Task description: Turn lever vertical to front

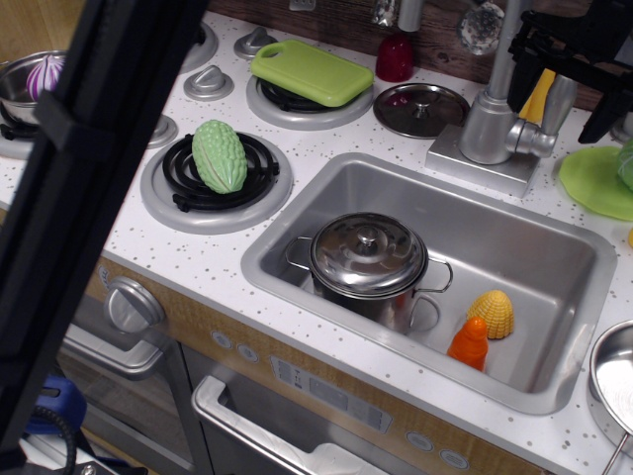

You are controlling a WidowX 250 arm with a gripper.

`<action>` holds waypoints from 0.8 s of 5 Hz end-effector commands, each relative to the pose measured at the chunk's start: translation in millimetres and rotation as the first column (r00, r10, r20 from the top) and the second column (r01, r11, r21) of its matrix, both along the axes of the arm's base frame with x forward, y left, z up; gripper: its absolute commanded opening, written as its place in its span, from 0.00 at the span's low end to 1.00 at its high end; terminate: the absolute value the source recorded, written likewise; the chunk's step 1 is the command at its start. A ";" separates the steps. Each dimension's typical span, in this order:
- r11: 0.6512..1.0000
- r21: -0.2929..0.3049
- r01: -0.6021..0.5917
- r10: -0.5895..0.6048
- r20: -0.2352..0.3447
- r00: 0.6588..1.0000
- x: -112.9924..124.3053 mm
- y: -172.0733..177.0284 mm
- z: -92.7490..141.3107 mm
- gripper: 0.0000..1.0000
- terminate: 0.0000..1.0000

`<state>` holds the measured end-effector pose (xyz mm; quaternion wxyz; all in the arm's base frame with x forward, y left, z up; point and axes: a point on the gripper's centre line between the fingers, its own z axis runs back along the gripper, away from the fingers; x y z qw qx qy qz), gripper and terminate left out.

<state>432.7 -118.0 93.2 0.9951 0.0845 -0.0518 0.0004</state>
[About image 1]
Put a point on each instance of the silver faucet lever handle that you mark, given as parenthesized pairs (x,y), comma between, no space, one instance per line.
(539,139)

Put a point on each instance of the green plastic plate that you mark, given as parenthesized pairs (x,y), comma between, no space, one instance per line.
(590,177)

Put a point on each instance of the silver toy faucet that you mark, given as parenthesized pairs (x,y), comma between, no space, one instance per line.
(477,152)

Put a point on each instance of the green cutting board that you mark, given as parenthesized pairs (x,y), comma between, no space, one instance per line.
(311,72)

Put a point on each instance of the dark red toy cup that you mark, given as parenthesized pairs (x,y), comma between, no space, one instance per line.
(394,61)

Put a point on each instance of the rear black stove burner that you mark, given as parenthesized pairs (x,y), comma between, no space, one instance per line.
(288,101)

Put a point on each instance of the yellow toy object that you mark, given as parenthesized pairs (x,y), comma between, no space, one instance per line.
(533,109)

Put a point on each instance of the steel pan at right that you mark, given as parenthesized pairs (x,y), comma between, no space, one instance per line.
(610,388)

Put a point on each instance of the silver dishwasher door handle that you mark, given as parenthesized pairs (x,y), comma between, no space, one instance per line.
(327,458)

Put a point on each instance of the orange toy bottle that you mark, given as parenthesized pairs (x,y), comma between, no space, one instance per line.
(470,344)

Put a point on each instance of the blue object below counter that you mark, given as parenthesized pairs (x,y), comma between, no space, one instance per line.
(59,401)

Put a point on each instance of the hanging silver utensil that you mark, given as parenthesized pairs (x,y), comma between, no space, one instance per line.
(385,13)

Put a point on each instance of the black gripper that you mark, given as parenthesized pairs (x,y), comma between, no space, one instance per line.
(584,48)

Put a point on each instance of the silver stove knob rear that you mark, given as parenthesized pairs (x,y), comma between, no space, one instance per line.
(249,45)

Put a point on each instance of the steel bowl on stove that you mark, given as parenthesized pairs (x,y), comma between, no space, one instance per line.
(14,95)

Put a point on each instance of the silver oven dial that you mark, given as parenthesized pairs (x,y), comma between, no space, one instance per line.
(131,308)

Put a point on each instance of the yellow toy corn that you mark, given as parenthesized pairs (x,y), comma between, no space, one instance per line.
(495,309)

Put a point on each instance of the black stove burner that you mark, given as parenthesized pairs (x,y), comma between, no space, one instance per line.
(12,129)
(288,101)
(190,192)

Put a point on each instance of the silver sink basin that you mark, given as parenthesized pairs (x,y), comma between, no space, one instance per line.
(556,276)

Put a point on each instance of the green toy bitter gourd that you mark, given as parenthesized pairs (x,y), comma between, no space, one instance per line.
(219,157)

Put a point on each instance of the green toy vegetable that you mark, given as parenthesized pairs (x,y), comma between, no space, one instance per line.
(624,165)

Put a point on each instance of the flat steel pot lid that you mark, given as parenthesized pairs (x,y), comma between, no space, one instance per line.
(419,110)

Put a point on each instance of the left black stove burner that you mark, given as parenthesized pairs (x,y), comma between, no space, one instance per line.
(12,129)

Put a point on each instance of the silver oven door handle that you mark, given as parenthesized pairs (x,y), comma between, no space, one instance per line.
(138,363)

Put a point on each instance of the purple white toy onion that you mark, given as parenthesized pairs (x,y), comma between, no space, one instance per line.
(44,75)

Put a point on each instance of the far left stove burner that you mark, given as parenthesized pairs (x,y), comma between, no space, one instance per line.
(199,39)

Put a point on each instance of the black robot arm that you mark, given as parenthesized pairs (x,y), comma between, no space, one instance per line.
(77,201)

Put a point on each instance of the silver stove knob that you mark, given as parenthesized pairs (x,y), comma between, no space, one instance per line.
(249,45)
(210,84)
(164,132)

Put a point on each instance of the silver stove knob front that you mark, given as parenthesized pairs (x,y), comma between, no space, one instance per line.
(164,132)

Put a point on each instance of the steel pot with lid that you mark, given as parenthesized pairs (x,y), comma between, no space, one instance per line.
(372,265)

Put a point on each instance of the front black stove burner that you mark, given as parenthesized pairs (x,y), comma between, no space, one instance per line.
(190,192)

